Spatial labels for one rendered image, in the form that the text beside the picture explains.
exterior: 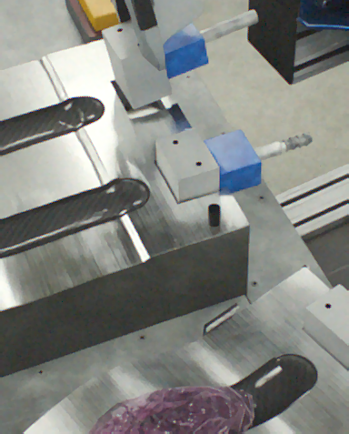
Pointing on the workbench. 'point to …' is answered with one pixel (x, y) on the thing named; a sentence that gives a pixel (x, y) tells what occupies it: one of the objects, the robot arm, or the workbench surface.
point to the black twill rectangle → (218, 320)
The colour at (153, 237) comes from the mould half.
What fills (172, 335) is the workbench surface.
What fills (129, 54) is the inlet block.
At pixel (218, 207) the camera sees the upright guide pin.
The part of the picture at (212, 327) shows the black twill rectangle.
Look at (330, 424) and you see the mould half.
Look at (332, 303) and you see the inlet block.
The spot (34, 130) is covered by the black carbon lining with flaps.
